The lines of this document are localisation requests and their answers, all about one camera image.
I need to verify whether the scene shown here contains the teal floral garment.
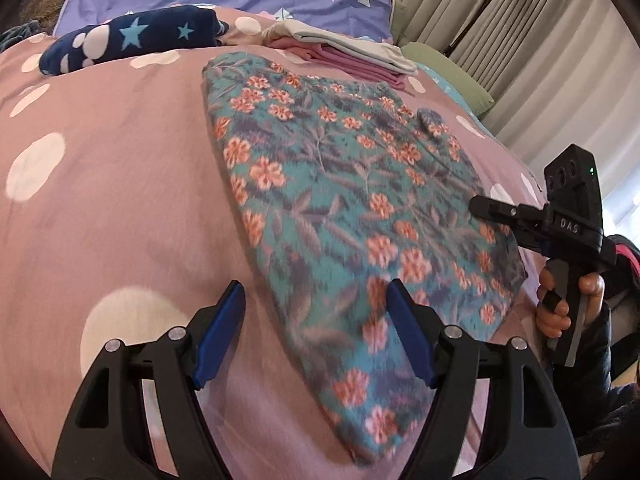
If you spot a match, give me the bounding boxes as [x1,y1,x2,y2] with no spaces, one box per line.
[201,51,528,466]

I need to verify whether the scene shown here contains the dark blue fleece blanket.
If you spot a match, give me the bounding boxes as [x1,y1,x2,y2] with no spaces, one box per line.
[0,20,51,53]

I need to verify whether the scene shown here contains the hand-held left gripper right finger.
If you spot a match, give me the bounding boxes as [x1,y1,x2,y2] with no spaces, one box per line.
[386,278,583,480]

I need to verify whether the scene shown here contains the dark gold tree pillow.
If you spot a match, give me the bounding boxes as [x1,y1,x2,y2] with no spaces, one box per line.
[20,0,83,36]

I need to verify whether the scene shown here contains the green pillow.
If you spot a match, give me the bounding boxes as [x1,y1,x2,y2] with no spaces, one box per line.
[400,42,496,118]

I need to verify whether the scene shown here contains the navy star fleece garment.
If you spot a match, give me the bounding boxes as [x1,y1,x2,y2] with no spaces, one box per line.
[39,5,230,77]

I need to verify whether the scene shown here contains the person's right hand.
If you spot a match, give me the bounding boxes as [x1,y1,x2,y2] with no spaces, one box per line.
[535,266,606,340]

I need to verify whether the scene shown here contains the light blue star sheet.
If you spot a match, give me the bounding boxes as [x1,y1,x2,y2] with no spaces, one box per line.
[417,62,488,126]

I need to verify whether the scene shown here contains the folded pink cloth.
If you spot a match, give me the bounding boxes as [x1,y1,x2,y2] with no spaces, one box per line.
[272,37,408,92]

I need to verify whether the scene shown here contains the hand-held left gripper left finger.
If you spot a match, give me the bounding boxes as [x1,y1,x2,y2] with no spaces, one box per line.
[51,280,247,480]

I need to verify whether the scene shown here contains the beige curtain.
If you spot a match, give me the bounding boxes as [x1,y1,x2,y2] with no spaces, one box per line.
[390,0,640,201]

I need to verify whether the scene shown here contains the pink polka dot blanket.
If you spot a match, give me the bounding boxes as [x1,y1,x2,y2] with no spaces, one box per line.
[0,5,556,480]

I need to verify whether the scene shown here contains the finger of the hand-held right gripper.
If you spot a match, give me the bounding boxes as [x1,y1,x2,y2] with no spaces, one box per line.
[469,196,548,251]

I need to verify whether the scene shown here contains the folded cream cloth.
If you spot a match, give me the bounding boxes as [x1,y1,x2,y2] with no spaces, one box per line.
[262,21,418,76]

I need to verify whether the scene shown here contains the person's right forearm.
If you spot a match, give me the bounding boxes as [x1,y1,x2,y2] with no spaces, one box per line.
[542,300,640,461]

